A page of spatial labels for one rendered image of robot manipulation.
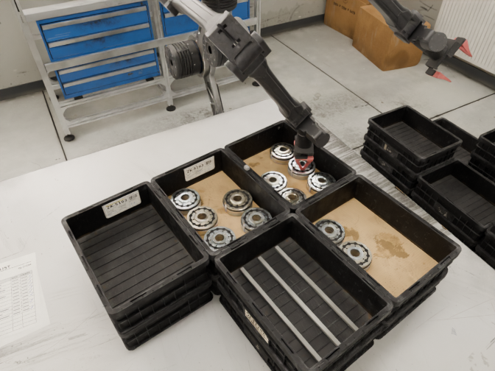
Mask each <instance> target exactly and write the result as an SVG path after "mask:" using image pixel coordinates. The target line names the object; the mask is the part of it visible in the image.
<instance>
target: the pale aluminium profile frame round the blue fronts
mask: <svg viewBox="0 0 495 371"><path fill-rule="evenodd" d="M10 1H11V3H12V5H13V8H14V10H15V14H16V15H17V17H18V20H19V23H20V25H21V28H22V30H23V32H24V35H25V38H26V39H27V43H28V45H29V47H30V50H31V52H32V55H33V57H34V59H35V62H36V65H37V67H38V70H39V72H40V74H41V77H42V79H43V82H44V85H45V86H46V89H47V92H48V94H49V100H51V101H52V104H53V106H54V109H55V112H56V114H57V117H58V119H59V121H60V124H61V127H62V128H63V131H64V133H65V137H64V141H73V140H74V138H75V137H74V135H70V134H71V133H70V131H69V128H70V127H75V126H78V125H81V124H86V123H88V122H92V121H96V120H99V119H103V118H107V117H110V116H115V115H117V114H120V113H125V112H127V111H131V110H135V109H139V108H141V107H146V106H149V105H154V104H157V103H159V102H164V101H167V104H168V105H169V106H168V107H166V110H167V111H169V112H171V111H174V110H175V109H176V107H175V106H173V101H172V99H174V98H178V97H181V96H185V95H188V94H191V93H196V92H198V91H204V90H206V85H205V83H203V84H200V85H196V86H192V87H190V88H184V89H182V90H179V91H173V90H172V89H171V87H170V85H171V84H172V82H173V81H174V80H175V78H173V76H172V75H171V74H169V72H168V68H167V63H166V58H165V49H164V46H165V45H169V44H172V43H178V42H181V41H184V40H188V38H189V36H190V35H193V34H194V32H196V31H197V30H195V31H191V32H185V33H182V34H178V35H172V36H169V37H165V38H163V35H162V30H161V21H160V16H159V15H160V14H161V11H160V10H158V2H157V0H150V5H151V10H152V12H150V17H152V18H153V23H154V27H155V36H156V39H155V40H149V41H145V42H142V43H136V44H132V45H128V46H122V47H119V48H115V49H109V50H104V51H101V52H95V53H91V54H86V55H82V56H79V57H73V58H69V59H65V60H59V61H55V62H52V63H46V64H43V61H42V59H41V56H40V54H39V51H38V48H37V46H36V44H35V40H38V39H42V37H41V34H36V35H32V33H31V31H30V29H29V25H28V23H27V21H26V19H25V17H24V13H23V11H22V8H21V5H20V3H19V0H10ZM20 15H21V17H22V18H23V21H24V23H22V20H21V17H20ZM243 21H244V22H245V24H246V25H247V27H248V26H252V25H254V31H255V32H257V33H258V34H259V35H260V32H261V0H254V18H249V19H245V20H243ZM155 47H158V53H159V57H157V58H158V65H159V64H161V66H160V65H159V70H160V76H159V77H157V76H156V77H150V78H147V79H145V80H143V81H140V82H134V83H131V84H128V85H123V86H120V87H117V88H111V89H108V90H105V91H100V92H96V93H92V94H89V95H85V96H83V95H81V96H76V97H74V98H73V99H69V100H66V101H62V102H58V99H59V96H58V95H55V92H54V90H56V89H59V88H61V87H60V84H59V82H58V81H54V80H52V79H50V78H49V76H48V74H49V72H50V71H56V70H60V69H63V68H69V67H72V66H78V65H82V64H85V63H91V62H94V61H98V60H104V59H107V58H111V57H116V56H120V55H123V54H129V53H134V52H139V51H143V50H146V49H152V48H155ZM238 80H239V79H238V78H237V77H236V76H234V75H233V76H229V77H225V78H222V79H217V80H216V84H218V86H220V85H224V84H228V83H230V82H235V81H238ZM151 85H157V86H158V88H159V89H160V90H161V92H162V94H161V95H160V96H155V97H153V98H149V99H145V100H141V101H139V102H134V103H131V104H128V105H123V106H120V107H115V108H112V109H110V110H104V111H102V112H98V113H94V114H91V115H87V116H83V117H80V118H77V119H72V120H71V119H67V118H66V117H64V116H63V113H64V111H65V110H66V109H67V107H73V106H76V105H81V104H84V103H87V102H92V101H95V100H98V99H104V98H106V97H109V96H115V95H118V94H121V93H126V92H129V91H134V90H137V89H140V88H146V87H148V86H151ZM67 125H68V126H67Z"/></svg>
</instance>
